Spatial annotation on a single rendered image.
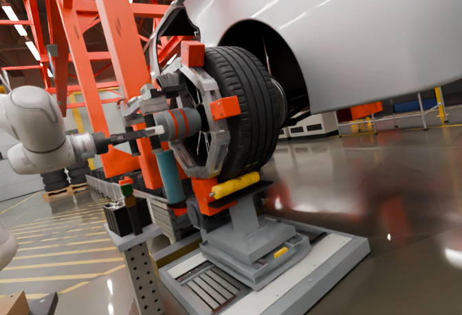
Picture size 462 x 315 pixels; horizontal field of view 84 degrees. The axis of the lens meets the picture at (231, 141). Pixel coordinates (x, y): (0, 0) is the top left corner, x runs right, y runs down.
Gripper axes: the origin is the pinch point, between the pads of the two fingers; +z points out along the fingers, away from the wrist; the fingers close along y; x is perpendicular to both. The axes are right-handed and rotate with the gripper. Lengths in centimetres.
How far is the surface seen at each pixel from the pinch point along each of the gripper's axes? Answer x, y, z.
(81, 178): -54, -851, 4
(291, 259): -71, 8, 44
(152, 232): -39.0, -11.0, -7.2
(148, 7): 186, -256, 119
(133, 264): -55, -30, -15
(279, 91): 7, -3, 72
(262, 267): -66, 7, 28
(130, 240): -38.3, -11.0, -15.7
